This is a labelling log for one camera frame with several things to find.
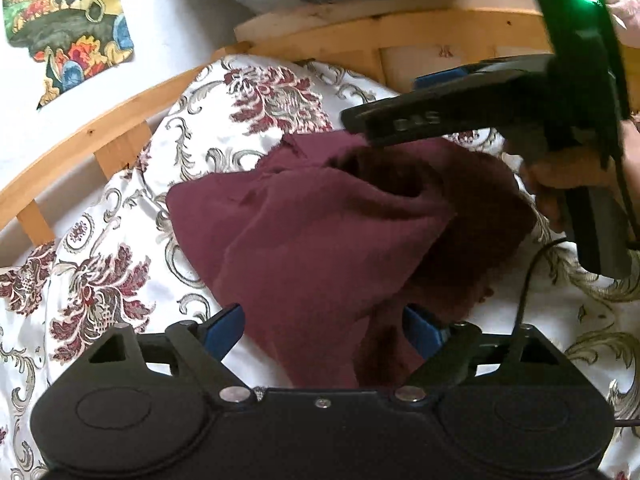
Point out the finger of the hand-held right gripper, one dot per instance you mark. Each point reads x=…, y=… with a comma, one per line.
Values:
x=425, y=115
x=440, y=77

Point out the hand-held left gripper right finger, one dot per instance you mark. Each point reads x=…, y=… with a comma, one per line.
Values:
x=422, y=332

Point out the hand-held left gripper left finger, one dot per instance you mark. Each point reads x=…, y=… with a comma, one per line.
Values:
x=225, y=327

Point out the maroon sweater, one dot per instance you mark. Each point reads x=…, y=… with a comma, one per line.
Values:
x=300, y=240

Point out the person's right hand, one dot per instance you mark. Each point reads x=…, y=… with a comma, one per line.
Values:
x=575, y=175

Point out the pink plush cloth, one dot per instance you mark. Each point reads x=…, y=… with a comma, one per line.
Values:
x=625, y=15

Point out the floral bed blanket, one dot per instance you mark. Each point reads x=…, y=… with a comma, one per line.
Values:
x=100, y=240

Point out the wooden bed frame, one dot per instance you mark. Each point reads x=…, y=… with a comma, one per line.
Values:
x=425, y=25

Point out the landscape wall poster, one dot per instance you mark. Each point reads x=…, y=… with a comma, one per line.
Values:
x=70, y=25

